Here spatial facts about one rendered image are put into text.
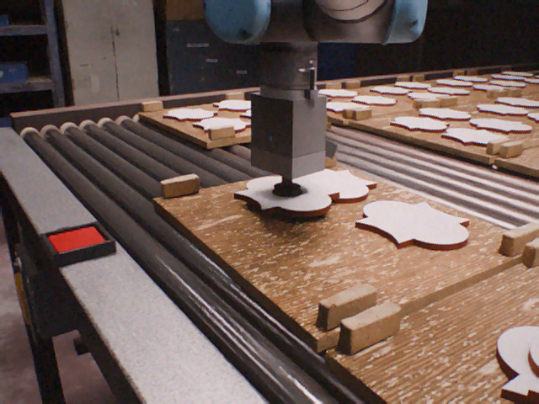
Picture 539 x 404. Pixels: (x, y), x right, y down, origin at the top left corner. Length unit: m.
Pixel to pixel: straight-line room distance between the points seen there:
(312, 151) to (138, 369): 0.37
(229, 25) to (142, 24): 4.49
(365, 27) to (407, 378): 0.31
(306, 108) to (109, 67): 4.36
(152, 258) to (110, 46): 4.38
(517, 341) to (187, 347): 0.28
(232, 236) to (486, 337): 0.31
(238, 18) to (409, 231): 0.32
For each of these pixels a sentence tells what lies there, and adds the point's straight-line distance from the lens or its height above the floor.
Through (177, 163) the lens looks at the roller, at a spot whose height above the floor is 0.92.
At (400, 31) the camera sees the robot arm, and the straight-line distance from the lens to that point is 0.51.
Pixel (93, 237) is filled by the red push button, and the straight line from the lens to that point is 0.68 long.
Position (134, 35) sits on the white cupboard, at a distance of 5.00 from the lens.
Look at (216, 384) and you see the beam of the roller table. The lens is 0.44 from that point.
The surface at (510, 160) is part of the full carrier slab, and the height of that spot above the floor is 0.94.
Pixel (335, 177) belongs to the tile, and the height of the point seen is 0.95.
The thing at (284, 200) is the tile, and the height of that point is 0.96.
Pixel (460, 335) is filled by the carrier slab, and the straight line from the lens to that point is 0.48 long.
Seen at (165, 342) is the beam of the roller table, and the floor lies 0.92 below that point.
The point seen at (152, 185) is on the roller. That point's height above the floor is 0.92.
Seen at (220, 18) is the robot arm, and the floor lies 1.19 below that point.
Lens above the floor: 1.20
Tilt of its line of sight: 21 degrees down
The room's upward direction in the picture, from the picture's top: straight up
